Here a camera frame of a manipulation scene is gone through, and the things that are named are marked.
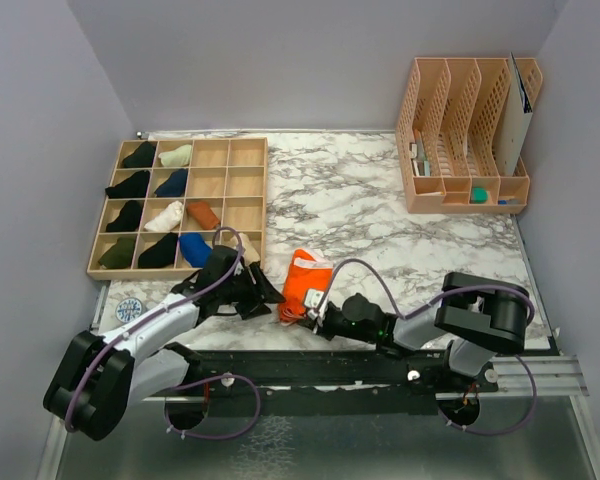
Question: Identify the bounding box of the navy rolled underwear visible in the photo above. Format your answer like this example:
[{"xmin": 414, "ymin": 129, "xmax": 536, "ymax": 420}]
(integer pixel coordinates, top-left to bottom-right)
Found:
[{"xmin": 154, "ymin": 169, "xmax": 188, "ymax": 198}]

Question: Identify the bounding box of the black rolled underwear top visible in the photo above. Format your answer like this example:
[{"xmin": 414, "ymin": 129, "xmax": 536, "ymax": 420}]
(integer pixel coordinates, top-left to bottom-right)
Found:
[{"xmin": 121, "ymin": 141, "xmax": 156, "ymax": 169}]

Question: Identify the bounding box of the wooden compartment organizer tray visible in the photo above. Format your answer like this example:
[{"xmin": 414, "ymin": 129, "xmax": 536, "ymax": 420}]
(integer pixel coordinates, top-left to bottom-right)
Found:
[{"xmin": 87, "ymin": 138, "xmax": 268, "ymax": 280}]

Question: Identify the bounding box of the white board in rack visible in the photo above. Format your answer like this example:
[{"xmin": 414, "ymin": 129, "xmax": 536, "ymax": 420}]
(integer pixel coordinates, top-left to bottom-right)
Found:
[{"xmin": 494, "ymin": 54, "xmax": 533, "ymax": 176}]

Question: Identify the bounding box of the blue rolled underwear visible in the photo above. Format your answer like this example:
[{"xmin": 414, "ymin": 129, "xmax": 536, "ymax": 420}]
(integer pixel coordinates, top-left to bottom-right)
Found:
[{"xmin": 179, "ymin": 233, "xmax": 212, "ymax": 268}]

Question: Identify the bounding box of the rust brown underwear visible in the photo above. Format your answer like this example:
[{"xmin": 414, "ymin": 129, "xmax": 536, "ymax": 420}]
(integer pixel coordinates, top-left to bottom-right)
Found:
[{"xmin": 186, "ymin": 200, "xmax": 221, "ymax": 230}]

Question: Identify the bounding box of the blue white round tin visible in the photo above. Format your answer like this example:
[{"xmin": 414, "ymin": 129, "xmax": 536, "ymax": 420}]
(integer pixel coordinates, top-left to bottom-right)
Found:
[{"xmin": 114, "ymin": 297, "xmax": 145, "ymax": 323}]

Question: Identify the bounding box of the black rolled underwear bottom row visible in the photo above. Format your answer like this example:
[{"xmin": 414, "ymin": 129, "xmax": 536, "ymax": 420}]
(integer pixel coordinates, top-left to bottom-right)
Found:
[{"xmin": 137, "ymin": 233, "xmax": 178, "ymax": 269}]

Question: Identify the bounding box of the black rolled underwear second row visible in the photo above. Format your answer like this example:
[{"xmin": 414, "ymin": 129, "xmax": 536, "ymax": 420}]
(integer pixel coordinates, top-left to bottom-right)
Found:
[{"xmin": 105, "ymin": 170, "xmax": 150, "ymax": 199}]

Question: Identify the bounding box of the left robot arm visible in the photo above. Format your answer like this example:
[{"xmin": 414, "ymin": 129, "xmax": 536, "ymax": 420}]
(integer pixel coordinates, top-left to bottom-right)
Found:
[{"xmin": 43, "ymin": 246, "xmax": 285, "ymax": 440}]

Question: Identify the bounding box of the green object in rack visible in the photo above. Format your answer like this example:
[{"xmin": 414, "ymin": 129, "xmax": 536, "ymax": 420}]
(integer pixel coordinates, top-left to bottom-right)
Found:
[{"xmin": 470, "ymin": 187, "xmax": 489, "ymax": 205}]

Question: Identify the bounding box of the bright orange underwear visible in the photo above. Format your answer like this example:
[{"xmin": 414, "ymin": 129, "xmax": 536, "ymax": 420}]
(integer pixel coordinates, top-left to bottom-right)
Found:
[{"xmin": 278, "ymin": 248, "xmax": 334, "ymax": 324}]

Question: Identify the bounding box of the light green rolled underwear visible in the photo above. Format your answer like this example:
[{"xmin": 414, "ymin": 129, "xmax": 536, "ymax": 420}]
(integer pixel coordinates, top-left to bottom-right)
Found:
[{"xmin": 158, "ymin": 144, "xmax": 193, "ymax": 168}]

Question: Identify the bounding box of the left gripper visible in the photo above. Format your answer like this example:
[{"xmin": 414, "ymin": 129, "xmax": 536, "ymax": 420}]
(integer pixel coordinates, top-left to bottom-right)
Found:
[{"xmin": 219, "ymin": 261, "xmax": 285, "ymax": 319}]

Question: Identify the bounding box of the black rolled underwear third row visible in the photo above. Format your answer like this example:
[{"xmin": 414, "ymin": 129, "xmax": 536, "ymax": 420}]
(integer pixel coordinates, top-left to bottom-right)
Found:
[{"xmin": 105, "ymin": 200, "xmax": 142, "ymax": 233}]

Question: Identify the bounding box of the aluminium extrusion rail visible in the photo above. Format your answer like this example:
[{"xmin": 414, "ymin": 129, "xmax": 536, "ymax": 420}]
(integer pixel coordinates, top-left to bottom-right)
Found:
[{"xmin": 101, "ymin": 350, "xmax": 586, "ymax": 404}]

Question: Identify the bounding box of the beige rolled underwear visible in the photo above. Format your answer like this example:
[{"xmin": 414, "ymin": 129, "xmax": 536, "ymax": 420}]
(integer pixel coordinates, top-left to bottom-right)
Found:
[{"xmin": 227, "ymin": 232, "xmax": 261, "ymax": 266}]

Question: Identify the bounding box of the pink plastic file rack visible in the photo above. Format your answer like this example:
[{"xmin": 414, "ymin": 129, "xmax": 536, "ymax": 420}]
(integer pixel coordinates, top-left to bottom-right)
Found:
[{"xmin": 395, "ymin": 57, "xmax": 530, "ymax": 214}]

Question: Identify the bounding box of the white rolled underwear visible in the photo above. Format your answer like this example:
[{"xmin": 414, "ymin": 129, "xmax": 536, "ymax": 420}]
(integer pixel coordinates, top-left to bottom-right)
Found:
[{"xmin": 142, "ymin": 200, "xmax": 184, "ymax": 233}]

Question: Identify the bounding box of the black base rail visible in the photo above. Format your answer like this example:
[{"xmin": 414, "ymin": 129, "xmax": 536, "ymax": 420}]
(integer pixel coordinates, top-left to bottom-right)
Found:
[{"xmin": 152, "ymin": 350, "xmax": 498, "ymax": 417}]

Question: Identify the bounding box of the dark green rolled underwear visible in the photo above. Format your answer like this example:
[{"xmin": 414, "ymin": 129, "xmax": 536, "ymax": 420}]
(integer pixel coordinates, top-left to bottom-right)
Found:
[{"xmin": 97, "ymin": 237, "xmax": 135, "ymax": 270}]

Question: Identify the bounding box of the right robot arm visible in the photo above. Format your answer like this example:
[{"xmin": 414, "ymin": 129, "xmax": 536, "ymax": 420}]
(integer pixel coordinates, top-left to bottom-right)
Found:
[{"xmin": 303, "ymin": 272, "xmax": 535, "ymax": 393}]

